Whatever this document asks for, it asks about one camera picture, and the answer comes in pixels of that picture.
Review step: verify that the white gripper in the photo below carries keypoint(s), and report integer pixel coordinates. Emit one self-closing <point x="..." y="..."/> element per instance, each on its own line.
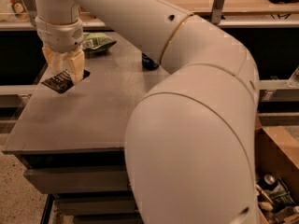
<point x="59" y="35"/>

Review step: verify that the black rxbar chocolate wrapper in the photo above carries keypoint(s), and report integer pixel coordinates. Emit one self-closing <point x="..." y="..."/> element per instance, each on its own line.
<point x="60" y="83"/>

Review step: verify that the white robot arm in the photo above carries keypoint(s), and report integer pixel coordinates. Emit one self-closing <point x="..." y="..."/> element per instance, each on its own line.
<point x="189" y="143"/>

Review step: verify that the green chip bag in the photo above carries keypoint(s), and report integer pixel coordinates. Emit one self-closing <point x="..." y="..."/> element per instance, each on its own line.
<point x="97" y="42"/>

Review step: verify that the orange snack package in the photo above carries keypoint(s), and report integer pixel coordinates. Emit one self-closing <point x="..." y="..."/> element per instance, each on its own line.
<point x="13" y="11"/>

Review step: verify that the blue pepsi can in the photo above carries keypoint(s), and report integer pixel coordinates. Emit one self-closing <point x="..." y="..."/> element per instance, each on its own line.
<point x="148" y="63"/>

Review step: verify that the grey drawer cabinet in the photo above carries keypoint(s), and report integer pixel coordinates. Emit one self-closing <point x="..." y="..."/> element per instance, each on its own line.
<point x="72" y="144"/>

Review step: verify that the cardboard box of snacks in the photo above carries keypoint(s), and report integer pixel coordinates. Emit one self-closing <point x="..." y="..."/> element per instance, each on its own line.
<point x="277" y="172"/>

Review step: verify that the metal rail with brackets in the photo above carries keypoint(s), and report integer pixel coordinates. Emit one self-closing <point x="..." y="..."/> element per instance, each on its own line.
<point x="242" y="20"/>

